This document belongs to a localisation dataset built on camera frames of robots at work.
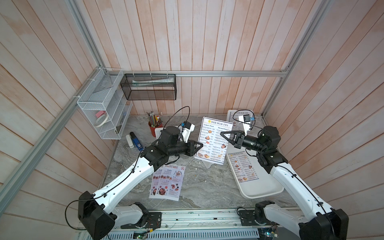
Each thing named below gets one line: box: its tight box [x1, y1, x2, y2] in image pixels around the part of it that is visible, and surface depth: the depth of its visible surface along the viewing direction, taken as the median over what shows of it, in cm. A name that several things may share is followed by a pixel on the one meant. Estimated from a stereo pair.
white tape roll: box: [95, 113, 109, 128], surface depth 82 cm
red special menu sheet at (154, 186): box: [149, 165, 164, 199], surface depth 86 cm
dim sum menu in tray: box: [228, 151, 259, 183], surface depth 92 cm
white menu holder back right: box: [194, 155, 226, 169], surface depth 70 cm
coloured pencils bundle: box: [146, 111, 163, 128], surface depth 101 cm
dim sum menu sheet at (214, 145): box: [194, 116, 234, 165], surface depth 69 cm
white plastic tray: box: [226, 144, 285, 199], surface depth 90 cm
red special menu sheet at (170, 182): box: [156, 164, 186, 201], surface depth 87 cm
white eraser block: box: [125, 134, 135, 149], surface depth 103 cm
